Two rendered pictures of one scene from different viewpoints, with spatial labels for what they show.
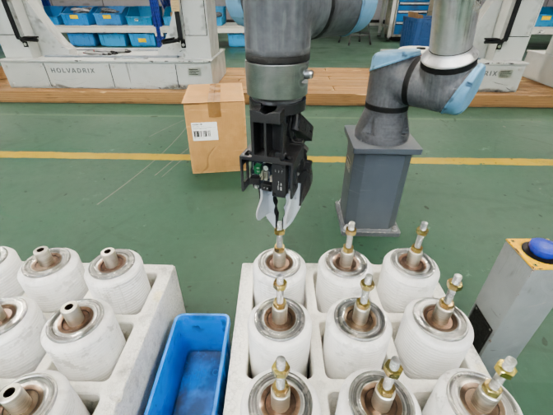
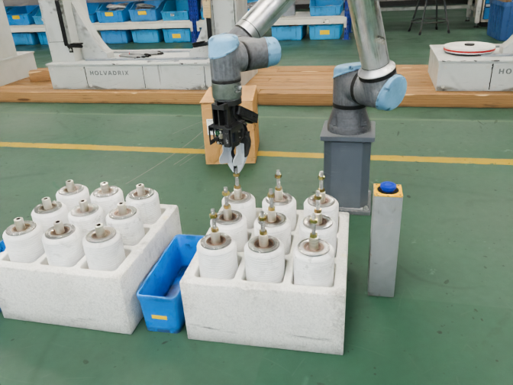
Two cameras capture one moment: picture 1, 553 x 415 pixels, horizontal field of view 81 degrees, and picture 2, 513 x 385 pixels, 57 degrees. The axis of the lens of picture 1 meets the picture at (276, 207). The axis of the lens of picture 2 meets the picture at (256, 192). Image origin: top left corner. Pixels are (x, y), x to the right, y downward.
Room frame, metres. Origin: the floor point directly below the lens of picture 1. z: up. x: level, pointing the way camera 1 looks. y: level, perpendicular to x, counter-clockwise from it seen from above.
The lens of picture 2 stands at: (-0.74, -0.32, 0.86)
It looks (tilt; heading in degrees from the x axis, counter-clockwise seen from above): 26 degrees down; 13
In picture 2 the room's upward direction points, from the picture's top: 3 degrees counter-clockwise
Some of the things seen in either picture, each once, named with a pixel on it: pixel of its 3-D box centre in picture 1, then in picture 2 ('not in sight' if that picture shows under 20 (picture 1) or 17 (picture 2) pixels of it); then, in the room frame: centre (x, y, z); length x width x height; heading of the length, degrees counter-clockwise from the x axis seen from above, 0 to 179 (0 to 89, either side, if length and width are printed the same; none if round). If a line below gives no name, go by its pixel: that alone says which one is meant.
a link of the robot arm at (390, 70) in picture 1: (394, 76); (351, 82); (0.90, -0.31, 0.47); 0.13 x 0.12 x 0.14; 45
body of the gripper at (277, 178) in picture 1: (276, 144); (227, 121); (0.41, 0.00, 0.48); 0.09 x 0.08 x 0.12; 163
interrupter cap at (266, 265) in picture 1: (279, 263); (238, 197); (0.43, -0.01, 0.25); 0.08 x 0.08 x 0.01
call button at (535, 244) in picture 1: (543, 249); (388, 187); (0.38, -0.41, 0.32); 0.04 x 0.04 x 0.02
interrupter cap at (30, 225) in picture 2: not in sight; (20, 228); (0.20, 0.53, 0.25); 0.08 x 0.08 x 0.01
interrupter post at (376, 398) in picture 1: (383, 397); (263, 239); (0.19, -0.12, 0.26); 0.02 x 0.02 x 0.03
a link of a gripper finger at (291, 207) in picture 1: (288, 211); (237, 160); (0.40, -0.02, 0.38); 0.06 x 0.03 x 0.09; 163
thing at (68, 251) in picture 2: not in sight; (68, 260); (0.19, 0.42, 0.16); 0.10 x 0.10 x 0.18
